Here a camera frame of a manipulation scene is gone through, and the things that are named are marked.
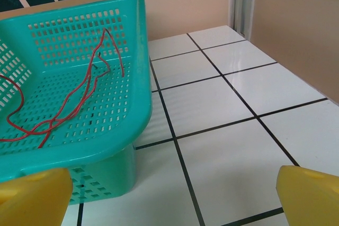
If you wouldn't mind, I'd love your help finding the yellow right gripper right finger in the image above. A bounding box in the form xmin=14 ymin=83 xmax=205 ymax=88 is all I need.
xmin=275 ymin=165 xmax=339 ymax=226

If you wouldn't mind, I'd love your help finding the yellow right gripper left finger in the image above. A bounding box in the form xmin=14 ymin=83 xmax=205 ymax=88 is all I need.
xmin=0 ymin=168 xmax=74 ymax=226

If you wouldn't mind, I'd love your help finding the teal perforated plastic basket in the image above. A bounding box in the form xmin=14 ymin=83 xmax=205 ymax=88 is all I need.
xmin=0 ymin=0 xmax=154 ymax=205

